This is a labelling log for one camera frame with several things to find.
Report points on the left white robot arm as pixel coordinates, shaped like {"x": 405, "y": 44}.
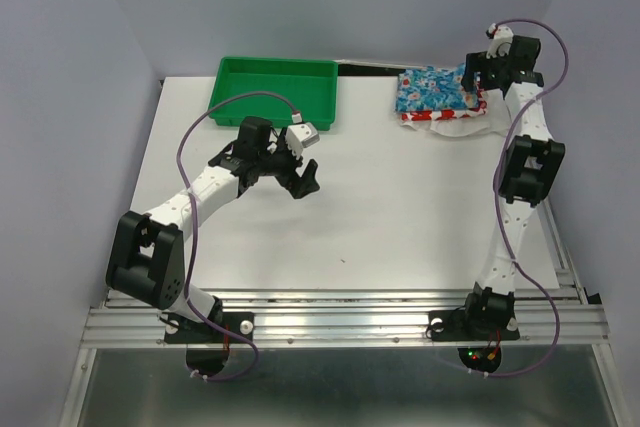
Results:
{"x": 149, "y": 260}

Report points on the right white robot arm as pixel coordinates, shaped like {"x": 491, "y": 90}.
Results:
{"x": 526, "y": 170}

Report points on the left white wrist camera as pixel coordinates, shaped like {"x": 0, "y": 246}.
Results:
{"x": 300, "y": 136}

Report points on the blue floral skirt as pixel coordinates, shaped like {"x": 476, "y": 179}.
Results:
{"x": 436, "y": 89}

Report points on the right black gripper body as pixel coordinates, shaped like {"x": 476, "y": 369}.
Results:
{"x": 492, "y": 67}

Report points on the red poppy white skirt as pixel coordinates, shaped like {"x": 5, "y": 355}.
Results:
{"x": 440, "y": 116}

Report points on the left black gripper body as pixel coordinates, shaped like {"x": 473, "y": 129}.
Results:
{"x": 281, "y": 166}

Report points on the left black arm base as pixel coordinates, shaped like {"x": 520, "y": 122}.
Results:
{"x": 182, "y": 331}

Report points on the white crumpled skirt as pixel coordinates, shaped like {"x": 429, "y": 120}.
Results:
{"x": 496, "y": 120}

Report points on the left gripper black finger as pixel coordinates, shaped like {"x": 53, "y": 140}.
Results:
{"x": 306, "y": 183}
{"x": 281, "y": 143}

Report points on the green plastic tray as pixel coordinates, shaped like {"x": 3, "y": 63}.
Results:
{"x": 310, "y": 85}

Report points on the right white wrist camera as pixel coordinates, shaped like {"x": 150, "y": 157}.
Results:
{"x": 500, "y": 37}

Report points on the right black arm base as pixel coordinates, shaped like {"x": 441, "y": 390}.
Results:
{"x": 454, "y": 325}

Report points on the aluminium rail frame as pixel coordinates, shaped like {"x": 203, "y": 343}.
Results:
{"x": 341, "y": 285}

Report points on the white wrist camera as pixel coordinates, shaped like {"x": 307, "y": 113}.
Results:
{"x": 300, "y": 136}
{"x": 500, "y": 37}

